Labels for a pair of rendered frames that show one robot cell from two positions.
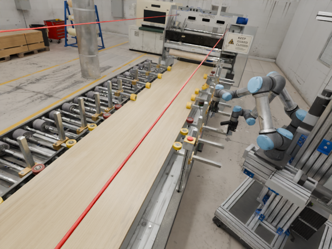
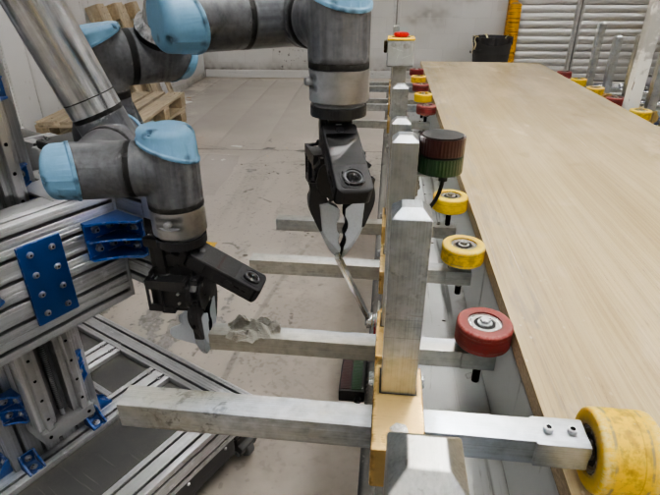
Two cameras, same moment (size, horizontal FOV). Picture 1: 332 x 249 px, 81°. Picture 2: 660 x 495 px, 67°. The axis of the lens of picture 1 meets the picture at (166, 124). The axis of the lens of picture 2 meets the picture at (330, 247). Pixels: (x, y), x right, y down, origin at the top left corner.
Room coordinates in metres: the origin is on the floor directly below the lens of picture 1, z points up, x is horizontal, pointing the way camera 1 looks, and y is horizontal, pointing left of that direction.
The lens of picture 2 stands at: (2.41, -0.57, 1.34)
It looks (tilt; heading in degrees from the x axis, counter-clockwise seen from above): 28 degrees down; 171
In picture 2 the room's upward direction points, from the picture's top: straight up
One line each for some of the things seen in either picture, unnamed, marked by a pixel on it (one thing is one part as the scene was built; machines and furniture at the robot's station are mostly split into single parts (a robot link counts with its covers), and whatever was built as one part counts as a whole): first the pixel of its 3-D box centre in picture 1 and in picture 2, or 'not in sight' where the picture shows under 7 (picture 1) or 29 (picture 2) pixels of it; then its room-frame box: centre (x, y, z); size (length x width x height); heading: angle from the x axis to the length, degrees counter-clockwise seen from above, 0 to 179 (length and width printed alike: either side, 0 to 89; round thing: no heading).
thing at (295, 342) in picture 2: (206, 128); (348, 347); (1.81, -0.45, 0.84); 0.43 x 0.03 x 0.04; 75
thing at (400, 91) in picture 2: (190, 151); (394, 186); (1.30, -0.24, 0.91); 0.03 x 0.03 x 0.48; 75
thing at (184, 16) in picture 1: (198, 58); not in sight; (4.47, -0.55, 0.95); 1.65 x 0.70 x 1.90; 75
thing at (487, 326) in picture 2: (189, 122); (479, 350); (1.86, -0.26, 0.85); 0.08 x 0.08 x 0.11
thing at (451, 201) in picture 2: (177, 148); (448, 215); (1.38, -0.13, 0.85); 0.08 x 0.08 x 0.11
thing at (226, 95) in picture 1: (226, 95); (281, 16); (1.69, -0.52, 1.30); 0.11 x 0.11 x 0.08; 27
